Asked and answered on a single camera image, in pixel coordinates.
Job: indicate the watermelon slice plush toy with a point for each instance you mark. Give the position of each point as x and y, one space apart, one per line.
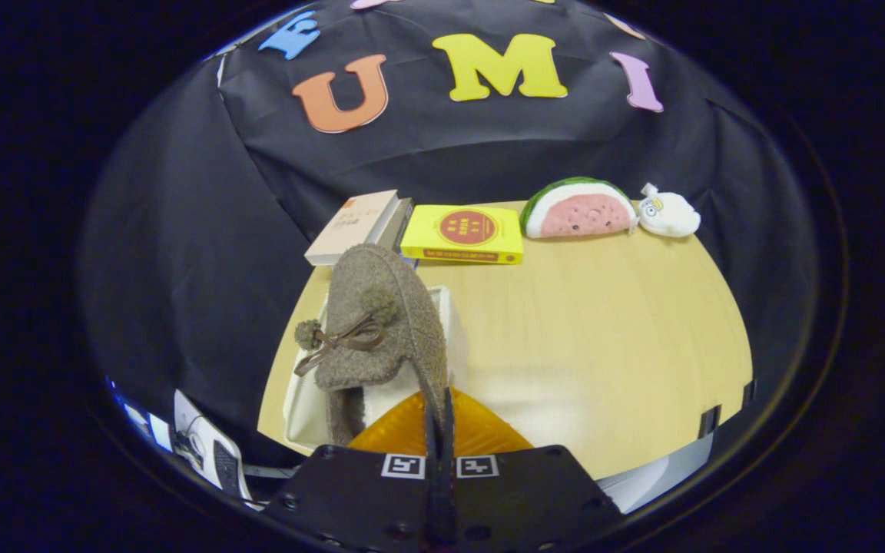
581 213

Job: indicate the white plush toy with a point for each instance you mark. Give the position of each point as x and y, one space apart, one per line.
669 215

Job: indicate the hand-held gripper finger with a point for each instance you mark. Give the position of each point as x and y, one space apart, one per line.
449 499
433 499

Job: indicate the yellow book with red circle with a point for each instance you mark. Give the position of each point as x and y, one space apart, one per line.
462 230

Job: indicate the grey book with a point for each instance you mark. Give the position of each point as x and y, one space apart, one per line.
400 223

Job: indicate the black backdrop cloth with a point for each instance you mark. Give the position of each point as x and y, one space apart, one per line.
204 230

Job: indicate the beige paperback book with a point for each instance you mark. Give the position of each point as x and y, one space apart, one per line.
350 226

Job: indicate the brown fuzzy shoe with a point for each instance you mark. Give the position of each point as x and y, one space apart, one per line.
381 307

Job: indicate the white fabric storage box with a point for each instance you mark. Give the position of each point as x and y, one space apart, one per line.
304 415

